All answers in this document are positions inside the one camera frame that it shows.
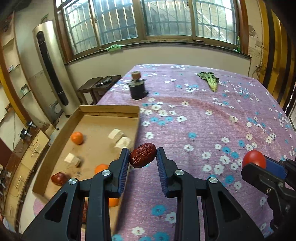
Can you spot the green cloth on sill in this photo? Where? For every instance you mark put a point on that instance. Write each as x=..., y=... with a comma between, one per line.
x=114, y=47

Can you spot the orange tangerine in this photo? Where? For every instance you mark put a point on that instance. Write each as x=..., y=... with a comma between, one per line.
x=113, y=202
x=77, y=138
x=100, y=168

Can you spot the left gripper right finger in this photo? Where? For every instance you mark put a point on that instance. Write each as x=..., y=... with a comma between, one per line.
x=223, y=216

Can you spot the tall standing air conditioner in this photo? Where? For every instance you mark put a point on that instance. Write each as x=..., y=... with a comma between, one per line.
x=53, y=65

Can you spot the red cherry tomato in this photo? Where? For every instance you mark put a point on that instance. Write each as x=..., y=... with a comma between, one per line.
x=254, y=157

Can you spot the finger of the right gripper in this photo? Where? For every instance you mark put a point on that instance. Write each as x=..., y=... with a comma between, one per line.
x=263, y=180
x=275, y=168

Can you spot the large red jujube date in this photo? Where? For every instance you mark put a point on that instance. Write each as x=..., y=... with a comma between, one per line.
x=59, y=179

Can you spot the black jar with cork knob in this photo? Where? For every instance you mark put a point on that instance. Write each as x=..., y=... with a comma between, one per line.
x=137, y=86

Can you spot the dark red date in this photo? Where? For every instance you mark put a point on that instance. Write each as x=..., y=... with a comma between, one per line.
x=142, y=155

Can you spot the small wrinkled red date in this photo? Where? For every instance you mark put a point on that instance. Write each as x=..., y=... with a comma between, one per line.
x=84, y=214

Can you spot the barred window with wooden frame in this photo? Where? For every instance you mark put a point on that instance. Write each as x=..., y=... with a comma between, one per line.
x=87, y=27

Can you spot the dark wooden side table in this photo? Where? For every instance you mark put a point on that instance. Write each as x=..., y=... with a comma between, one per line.
x=97, y=87

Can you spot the wooden wall shelf unit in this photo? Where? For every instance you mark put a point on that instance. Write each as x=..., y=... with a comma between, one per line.
x=15, y=82

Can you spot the small beige yam chunk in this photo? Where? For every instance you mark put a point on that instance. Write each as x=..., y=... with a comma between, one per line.
x=72, y=161

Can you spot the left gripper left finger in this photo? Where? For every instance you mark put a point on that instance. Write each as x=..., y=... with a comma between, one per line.
x=61, y=217

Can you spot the purple floral tablecloth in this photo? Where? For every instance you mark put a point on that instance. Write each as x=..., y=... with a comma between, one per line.
x=208, y=133

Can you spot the green bok choy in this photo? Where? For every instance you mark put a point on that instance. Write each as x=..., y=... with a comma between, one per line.
x=211, y=79

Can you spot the green bottle on sill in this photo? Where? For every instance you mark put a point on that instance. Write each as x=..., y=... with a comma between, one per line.
x=238, y=44

